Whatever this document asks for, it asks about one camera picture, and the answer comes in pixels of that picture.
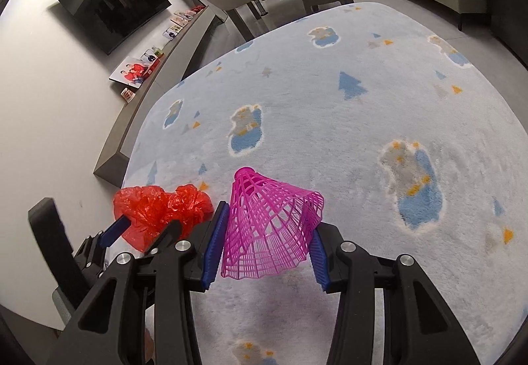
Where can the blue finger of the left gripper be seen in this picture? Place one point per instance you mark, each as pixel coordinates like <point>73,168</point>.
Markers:
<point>111,234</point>

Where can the red plastic bag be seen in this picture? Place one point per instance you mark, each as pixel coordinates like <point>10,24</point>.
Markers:
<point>151,209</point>

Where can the blue patterned fleece table cover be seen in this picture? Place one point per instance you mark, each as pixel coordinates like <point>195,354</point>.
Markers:
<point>412,148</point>

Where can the wall-mounted black television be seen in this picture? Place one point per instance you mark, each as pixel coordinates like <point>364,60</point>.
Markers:
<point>107,23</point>

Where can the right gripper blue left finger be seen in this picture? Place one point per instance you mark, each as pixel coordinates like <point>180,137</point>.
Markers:
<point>109,325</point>

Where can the framed family photo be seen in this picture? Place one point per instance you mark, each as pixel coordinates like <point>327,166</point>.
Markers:
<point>131,72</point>

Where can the small red box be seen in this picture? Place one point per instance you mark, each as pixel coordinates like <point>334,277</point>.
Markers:
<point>154,64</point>

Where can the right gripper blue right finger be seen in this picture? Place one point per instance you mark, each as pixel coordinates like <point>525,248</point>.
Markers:
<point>419,326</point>

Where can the floating wooden TV cabinet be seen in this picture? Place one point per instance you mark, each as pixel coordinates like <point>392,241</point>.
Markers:
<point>114,157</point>

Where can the pink plastic shuttlecock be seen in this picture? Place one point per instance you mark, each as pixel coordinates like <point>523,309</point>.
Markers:
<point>270,226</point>

